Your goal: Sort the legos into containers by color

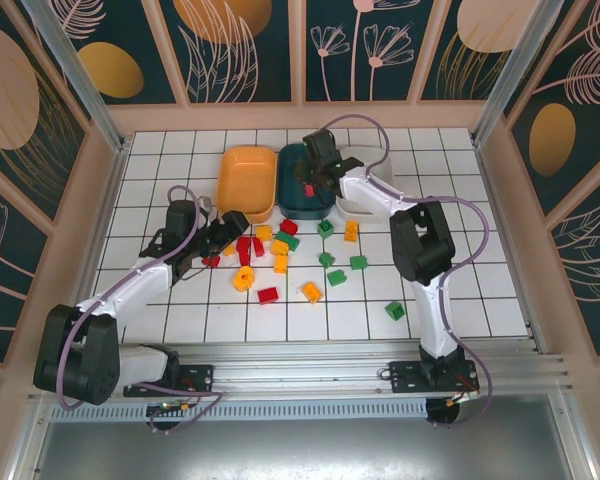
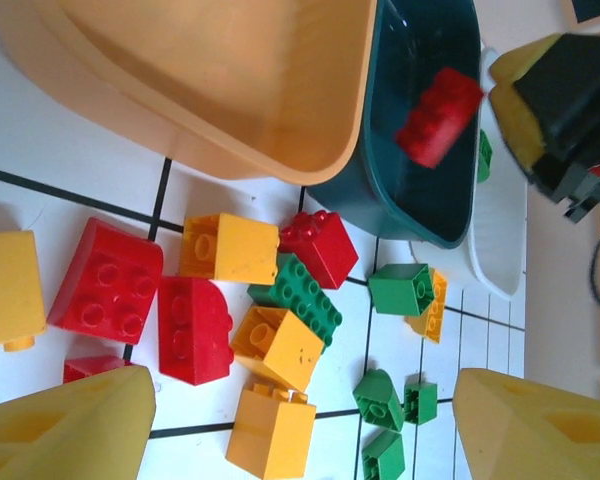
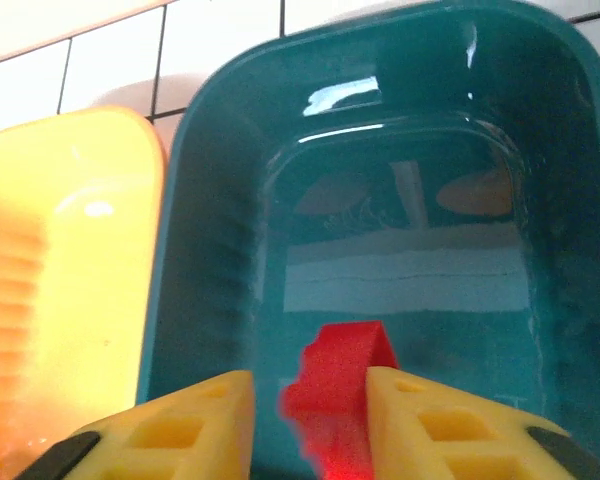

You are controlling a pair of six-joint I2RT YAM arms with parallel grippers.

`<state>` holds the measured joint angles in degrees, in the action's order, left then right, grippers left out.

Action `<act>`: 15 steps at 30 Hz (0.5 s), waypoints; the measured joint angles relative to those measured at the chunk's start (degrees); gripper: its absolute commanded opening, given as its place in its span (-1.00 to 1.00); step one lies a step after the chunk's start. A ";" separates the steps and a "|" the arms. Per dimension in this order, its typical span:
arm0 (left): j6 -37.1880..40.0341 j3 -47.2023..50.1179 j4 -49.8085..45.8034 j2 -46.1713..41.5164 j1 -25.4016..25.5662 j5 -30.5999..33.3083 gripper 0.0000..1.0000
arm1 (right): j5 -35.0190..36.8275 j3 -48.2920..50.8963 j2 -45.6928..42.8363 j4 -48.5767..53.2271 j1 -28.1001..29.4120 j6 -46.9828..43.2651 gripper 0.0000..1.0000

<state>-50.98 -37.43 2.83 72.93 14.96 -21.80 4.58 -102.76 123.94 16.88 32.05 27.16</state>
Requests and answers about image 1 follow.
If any white plastic bin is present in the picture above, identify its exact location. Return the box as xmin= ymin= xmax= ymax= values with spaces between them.
xmin=335 ymin=145 xmax=396 ymax=219

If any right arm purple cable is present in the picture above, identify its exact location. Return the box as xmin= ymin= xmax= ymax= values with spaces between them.
xmin=322 ymin=113 xmax=494 ymax=431

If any round yellow lego piece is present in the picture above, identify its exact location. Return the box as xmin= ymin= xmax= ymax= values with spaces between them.
xmin=232 ymin=266 xmax=257 ymax=293

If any aluminium frame post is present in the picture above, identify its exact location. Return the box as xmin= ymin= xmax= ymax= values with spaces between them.
xmin=472 ymin=0 xmax=577 ymax=145
xmin=22 ymin=0 xmax=131 ymax=152

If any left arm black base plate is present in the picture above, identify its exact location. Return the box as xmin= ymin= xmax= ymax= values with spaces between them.
xmin=123 ymin=363 xmax=216 ymax=399

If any grey metal sheet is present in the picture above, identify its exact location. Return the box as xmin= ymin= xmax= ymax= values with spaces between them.
xmin=9 ymin=418 xmax=597 ymax=480

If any aluminium mounting rail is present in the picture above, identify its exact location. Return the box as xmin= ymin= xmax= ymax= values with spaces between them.
xmin=27 ymin=341 xmax=574 ymax=404

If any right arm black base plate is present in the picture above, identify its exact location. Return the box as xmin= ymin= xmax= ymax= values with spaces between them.
xmin=379 ymin=359 xmax=481 ymax=397

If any perforated metal cable strip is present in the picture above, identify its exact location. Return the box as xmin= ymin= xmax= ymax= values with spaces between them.
xmin=49 ymin=401 xmax=431 ymax=422

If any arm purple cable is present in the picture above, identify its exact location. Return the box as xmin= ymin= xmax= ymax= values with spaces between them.
xmin=57 ymin=184 xmax=204 ymax=414
xmin=322 ymin=113 xmax=494 ymax=431

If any orange plastic bin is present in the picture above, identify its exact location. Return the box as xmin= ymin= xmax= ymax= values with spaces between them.
xmin=214 ymin=144 xmax=280 ymax=225

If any teal plastic bin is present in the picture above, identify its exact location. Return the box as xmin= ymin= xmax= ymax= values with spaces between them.
xmin=274 ymin=142 xmax=341 ymax=220

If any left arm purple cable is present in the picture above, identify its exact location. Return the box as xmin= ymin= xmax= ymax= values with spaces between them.
xmin=57 ymin=184 xmax=204 ymax=414

